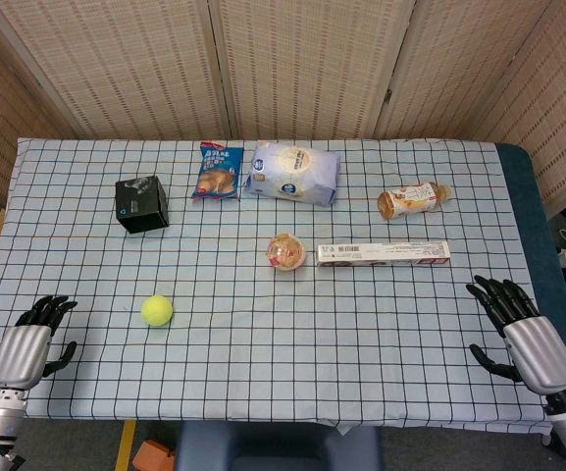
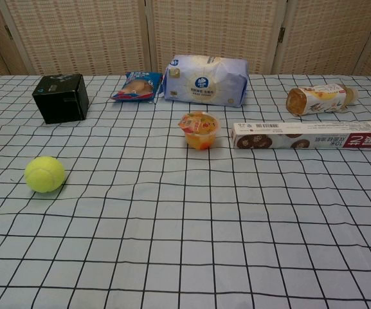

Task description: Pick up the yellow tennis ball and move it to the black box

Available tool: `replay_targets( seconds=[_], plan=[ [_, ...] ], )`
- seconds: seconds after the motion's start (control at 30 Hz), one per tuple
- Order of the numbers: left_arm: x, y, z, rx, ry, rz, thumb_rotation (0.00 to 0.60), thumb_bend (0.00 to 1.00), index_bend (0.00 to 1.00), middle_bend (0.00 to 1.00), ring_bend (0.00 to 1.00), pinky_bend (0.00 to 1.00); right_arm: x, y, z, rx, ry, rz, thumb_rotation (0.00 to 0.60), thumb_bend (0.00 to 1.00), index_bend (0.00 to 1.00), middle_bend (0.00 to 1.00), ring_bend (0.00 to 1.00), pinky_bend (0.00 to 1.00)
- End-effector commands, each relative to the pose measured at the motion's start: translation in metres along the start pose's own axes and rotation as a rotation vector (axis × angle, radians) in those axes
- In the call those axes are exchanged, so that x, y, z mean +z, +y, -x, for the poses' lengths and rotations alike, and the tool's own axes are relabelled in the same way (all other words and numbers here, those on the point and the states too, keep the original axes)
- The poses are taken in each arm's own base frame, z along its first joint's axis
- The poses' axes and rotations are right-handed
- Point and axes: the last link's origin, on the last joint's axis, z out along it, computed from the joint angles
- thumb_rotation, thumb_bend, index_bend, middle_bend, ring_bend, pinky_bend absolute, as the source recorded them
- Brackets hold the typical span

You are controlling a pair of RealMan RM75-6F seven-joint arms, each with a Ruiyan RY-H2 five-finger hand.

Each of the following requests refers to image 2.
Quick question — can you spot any woven folding screen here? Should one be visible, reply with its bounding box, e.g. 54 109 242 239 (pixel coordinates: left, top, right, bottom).
0 0 371 78

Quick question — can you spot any black cardboard box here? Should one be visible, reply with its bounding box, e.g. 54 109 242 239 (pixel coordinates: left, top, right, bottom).
32 73 90 125

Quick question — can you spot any white blue bread bag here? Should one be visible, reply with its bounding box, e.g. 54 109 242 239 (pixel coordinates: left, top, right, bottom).
161 54 249 108

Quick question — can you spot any amber tea bottle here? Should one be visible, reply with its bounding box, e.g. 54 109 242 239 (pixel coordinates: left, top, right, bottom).
285 83 359 117

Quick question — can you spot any yellow tennis ball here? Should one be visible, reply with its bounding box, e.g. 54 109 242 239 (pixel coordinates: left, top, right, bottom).
24 156 66 194

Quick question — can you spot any blue bread snack packet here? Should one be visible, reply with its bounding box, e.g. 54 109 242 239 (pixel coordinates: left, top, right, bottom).
110 71 164 104

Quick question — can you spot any orange fruit jelly cup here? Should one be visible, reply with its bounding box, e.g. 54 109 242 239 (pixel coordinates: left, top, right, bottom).
177 112 221 151

